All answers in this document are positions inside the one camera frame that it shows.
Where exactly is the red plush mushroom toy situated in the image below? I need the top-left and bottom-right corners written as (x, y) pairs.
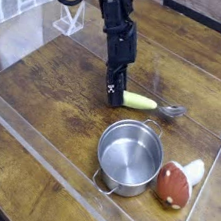
top-left (156, 159), bottom-right (205, 210)

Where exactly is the clear acrylic triangle bracket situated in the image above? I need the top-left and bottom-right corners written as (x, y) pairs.
top-left (52, 2), bottom-right (86, 36)

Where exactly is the green handled metal spoon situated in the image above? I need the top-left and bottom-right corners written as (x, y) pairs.
top-left (123, 91), bottom-right (187, 118)

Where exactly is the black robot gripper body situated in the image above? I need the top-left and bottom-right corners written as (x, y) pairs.
top-left (103, 0), bottom-right (137, 77)

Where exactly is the black strip on table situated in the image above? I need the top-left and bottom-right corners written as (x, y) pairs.
top-left (162, 0), bottom-right (221, 34)

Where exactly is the small steel pot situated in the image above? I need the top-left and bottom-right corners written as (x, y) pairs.
top-left (92, 119), bottom-right (164, 197)

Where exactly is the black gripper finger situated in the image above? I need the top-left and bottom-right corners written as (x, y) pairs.
top-left (106, 71), bottom-right (127, 107)

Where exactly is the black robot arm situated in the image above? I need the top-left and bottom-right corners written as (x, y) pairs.
top-left (98, 0), bottom-right (137, 107)

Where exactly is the clear acrylic front barrier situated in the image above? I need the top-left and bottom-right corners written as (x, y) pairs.
top-left (0, 97), bottom-right (134, 221)

